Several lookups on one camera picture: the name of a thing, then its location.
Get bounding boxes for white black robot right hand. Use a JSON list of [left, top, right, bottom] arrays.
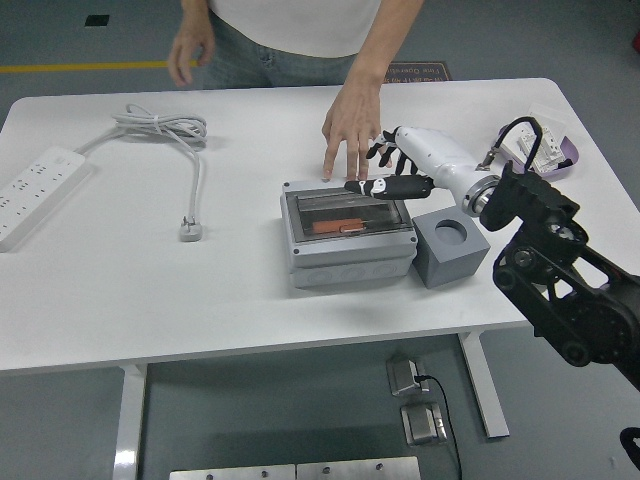
[[343, 126, 489, 211]]

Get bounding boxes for person's right hand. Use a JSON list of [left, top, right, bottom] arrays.
[[167, 22, 217, 88]]

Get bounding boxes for person's left hand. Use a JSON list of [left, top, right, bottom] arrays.
[[321, 82, 384, 181]]

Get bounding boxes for orange cylindrical battery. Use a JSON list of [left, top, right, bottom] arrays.
[[312, 218, 365, 235]]

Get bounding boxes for grey junction box clear lid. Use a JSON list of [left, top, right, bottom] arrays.
[[278, 179, 419, 289]]

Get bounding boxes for black floor sign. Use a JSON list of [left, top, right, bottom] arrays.
[[382, 62, 453, 84]]

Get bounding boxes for person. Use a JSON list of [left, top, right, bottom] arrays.
[[207, 0, 384, 90]]

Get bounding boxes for grey block with round hole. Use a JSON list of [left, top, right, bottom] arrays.
[[412, 206, 491, 289]]

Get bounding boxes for yellow floor tape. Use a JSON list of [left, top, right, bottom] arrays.
[[0, 59, 199, 75]]

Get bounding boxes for clear plastic bag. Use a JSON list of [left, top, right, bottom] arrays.
[[527, 103, 569, 139]]

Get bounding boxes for purple plastic tray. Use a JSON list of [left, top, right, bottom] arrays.
[[497, 124, 581, 181]]

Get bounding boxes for white power strip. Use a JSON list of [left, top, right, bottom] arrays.
[[0, 146, 87, 253]]

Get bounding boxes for white table leg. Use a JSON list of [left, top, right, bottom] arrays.
[[458, 331, 510, 440], [112, 364, 149, 480]]

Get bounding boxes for white printed switch module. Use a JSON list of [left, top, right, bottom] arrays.
[[517, 127, 565, 174]]

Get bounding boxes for white power cord with plug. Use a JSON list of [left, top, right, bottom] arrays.
[[78, 103, 209, 244]]

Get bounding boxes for black floor cable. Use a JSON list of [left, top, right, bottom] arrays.
[[414, 373, 464, 480]]

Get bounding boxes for metal base plate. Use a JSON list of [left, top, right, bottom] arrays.
[[168, 464, 297, 480], [295, 456, 422, 480]]

